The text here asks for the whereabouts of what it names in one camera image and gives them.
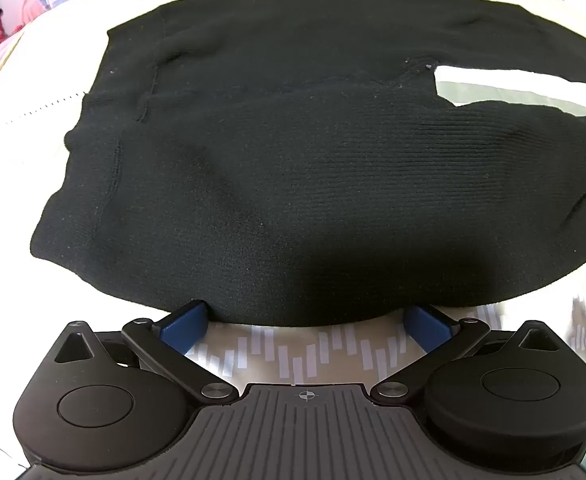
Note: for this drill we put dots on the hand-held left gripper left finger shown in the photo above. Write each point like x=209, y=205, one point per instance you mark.
x=182, y=329

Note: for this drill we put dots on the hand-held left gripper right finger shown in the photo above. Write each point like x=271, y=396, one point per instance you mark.
x=427, y=329

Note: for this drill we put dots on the white patterned bed sheet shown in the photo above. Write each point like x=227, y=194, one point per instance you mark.
x=303, y=355

